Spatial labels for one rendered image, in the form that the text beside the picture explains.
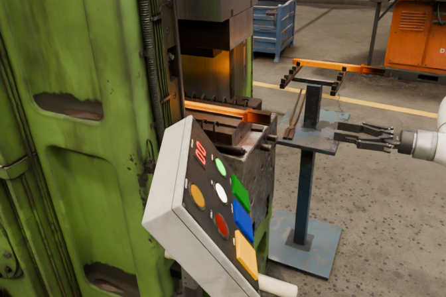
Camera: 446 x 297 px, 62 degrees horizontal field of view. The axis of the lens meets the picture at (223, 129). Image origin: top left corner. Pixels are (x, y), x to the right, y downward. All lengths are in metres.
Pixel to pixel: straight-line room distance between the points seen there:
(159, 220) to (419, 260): 1.87
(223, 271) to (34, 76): 0.83
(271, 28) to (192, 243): 4.47
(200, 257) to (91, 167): 0.70
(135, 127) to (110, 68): 0.17
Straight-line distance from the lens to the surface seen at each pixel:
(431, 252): 2.43
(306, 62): 1.83
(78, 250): 1.61
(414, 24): 4.66
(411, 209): 2.68
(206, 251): 0.70
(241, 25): 1.22
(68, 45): 1.15
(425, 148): 1.25
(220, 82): 1.62
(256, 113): 1.33
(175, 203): 0.64
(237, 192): 0.92
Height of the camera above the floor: 1.60
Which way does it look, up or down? 29 degrees down
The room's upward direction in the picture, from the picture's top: 2 degrees counter-clockwise
